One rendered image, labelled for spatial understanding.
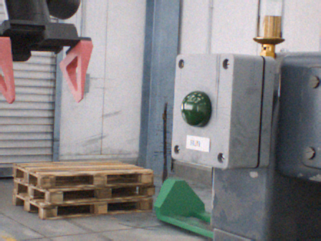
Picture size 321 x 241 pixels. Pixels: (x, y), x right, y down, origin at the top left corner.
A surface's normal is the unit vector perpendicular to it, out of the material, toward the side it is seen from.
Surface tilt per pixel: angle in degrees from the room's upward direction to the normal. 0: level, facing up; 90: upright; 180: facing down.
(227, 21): 90
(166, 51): 90
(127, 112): 90
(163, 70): 90
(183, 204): 75
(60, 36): 63
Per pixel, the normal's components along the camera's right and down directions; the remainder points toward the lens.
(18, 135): 0.57, 0.09
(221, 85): -0.82, -0.01
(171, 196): 0.57, -0.18
